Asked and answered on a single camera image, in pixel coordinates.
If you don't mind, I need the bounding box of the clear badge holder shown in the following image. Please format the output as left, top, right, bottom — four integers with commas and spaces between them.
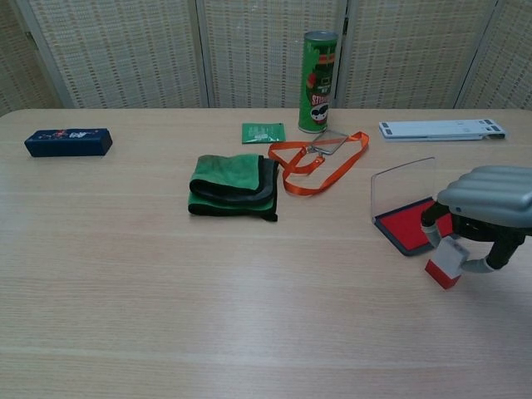
310, 129, 348, 158

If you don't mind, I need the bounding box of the orange lanyard strap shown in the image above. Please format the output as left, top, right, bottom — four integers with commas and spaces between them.
267, 131, 371, 197

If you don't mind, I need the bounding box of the white folding stand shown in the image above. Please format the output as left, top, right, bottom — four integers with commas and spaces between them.
378, 119, 509, 143

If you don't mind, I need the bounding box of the dark blue rectangular box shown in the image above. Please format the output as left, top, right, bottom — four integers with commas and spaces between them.
23, 127, 114, 158

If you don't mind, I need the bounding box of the green chips can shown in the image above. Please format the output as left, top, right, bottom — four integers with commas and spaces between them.
297, 30, 338, 135

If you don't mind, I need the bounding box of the green foil packet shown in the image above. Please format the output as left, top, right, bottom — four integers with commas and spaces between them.
241, 121, 288, 145

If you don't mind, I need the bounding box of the red and white stamp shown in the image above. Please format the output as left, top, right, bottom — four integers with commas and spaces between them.
424, 237, 471, 289

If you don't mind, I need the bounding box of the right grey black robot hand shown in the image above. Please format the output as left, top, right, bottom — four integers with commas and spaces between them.
420, 165, 532, 275

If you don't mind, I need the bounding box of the green folded microfiber cloth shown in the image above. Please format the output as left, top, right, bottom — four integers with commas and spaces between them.
185, 153, 279, 223

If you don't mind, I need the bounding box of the woven folding screen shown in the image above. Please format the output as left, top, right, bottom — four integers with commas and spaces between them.
0, 0, 532, 118

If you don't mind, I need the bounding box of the red ink pad with lid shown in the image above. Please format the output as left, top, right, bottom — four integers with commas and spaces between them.
369, 155, 454, 258

